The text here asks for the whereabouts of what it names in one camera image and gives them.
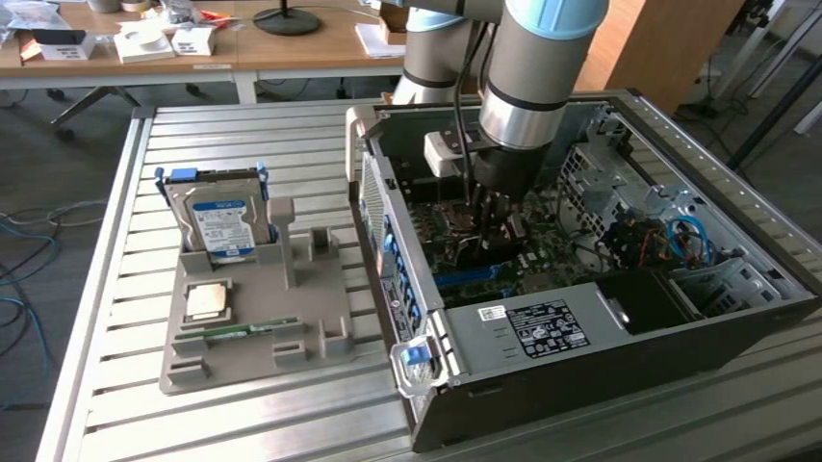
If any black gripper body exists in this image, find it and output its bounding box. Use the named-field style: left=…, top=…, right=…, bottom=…
left=473, top=142, right=551, bottom=200

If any green graphics card with fan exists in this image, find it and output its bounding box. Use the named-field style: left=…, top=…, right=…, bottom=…
left=443, top=229, right=526, bottom=273

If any CPU socket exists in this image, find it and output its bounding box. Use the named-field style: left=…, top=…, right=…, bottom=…
left=435, top=200, right=477, bottom=237

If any green motherboard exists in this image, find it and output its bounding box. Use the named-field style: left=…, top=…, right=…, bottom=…
left=407, top=170, right=579, bottom=309

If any blue expansion slot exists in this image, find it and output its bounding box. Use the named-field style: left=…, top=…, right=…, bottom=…
left=435, top=267, right=502, bottom=286

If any metal disk bay cage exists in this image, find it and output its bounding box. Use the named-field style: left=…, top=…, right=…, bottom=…
left=557, top=141, right=647, bottom=235

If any grey power supply unit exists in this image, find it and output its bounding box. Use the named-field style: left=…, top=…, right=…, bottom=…
left=445, top=282, right=629, bottom=376

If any blue case latch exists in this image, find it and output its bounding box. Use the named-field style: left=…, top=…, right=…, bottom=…
left=397, top=345, right=429, bottom=370

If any white paper stack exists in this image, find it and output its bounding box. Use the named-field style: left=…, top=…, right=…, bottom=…
left=355, top=22, right=407, bottom=59

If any wooden cabinet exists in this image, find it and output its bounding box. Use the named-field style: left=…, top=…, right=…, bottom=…
left=574, top=0, right=750, bottom=116

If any open cardboard box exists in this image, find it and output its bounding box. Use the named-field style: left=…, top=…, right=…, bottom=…
left=378, top=0, right=413, bottom=35

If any open black PC case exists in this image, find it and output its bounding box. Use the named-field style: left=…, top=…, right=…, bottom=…
left=344, top=89, right=822, bottom=453

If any grey plastic parts rack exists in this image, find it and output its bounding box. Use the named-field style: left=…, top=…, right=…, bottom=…
left=158, top=195, right=365, bottom=397

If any hard disk in blue caddy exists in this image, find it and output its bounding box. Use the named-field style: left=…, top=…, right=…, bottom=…
left=155, top=162, right=270, bottom=265

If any green RAM stick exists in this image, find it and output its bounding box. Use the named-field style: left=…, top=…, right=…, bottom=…
left=202, top=316, right=302, bottom=341

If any silver CPU chip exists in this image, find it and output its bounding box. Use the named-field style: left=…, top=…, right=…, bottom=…
left=184, top=283, right=231, bottom=320

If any black round lamp base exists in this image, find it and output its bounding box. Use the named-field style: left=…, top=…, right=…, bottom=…
left=252, top=0, right=322, bottom=37

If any small white labelled box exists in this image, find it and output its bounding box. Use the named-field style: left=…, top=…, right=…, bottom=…
left=171, top=26, right=218, bottom=57

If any white box with tape roll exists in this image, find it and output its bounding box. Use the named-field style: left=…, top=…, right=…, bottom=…
left=114, top=22, right=178, bottom=64

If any long wooden desk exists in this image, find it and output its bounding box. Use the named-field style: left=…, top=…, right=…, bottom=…
left=0, top=0, right=515, bottom=105

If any white box with black lid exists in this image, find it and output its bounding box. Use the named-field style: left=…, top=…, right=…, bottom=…
left=31, top=28, right=98, bottom=62

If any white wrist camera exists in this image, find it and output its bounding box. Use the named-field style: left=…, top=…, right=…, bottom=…
left=423, top=130, right=485, bottom=177

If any black camera cable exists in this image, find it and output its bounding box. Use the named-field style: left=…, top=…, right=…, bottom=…
left=451, top=21, right=497, bottom=203

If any coloured power wire bundle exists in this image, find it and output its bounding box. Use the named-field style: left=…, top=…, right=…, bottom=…
left=602, top=216, right=675, bottom=270

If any blue SATA wire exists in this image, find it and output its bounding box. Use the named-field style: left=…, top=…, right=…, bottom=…
left=665, top=215, right=719, bottom=267

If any grey floor cable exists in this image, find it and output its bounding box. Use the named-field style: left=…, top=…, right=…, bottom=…
left=0, top=199, right=108, bottom=228

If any blue floor cable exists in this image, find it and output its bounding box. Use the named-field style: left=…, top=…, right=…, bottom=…
left=0, top=211, right=60, bottom=411

